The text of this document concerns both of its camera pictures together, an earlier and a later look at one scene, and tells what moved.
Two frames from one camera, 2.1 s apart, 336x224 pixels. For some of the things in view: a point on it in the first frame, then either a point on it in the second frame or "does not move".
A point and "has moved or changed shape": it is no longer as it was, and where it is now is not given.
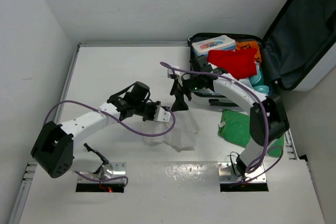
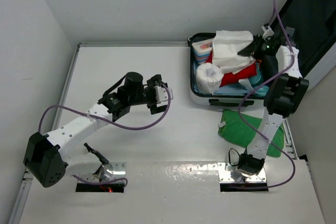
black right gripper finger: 179,103 -> 250,51
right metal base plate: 227,174 does not move
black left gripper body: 147,109 -> 148,95
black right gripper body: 192,84 -> 264,47
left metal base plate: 108,170 does not move
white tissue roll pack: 248,82 has moved or changed shape
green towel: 235,127 does not move
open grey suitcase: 297,50 does not move
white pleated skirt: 182,137 -> 226,44
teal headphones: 257,82 does not move
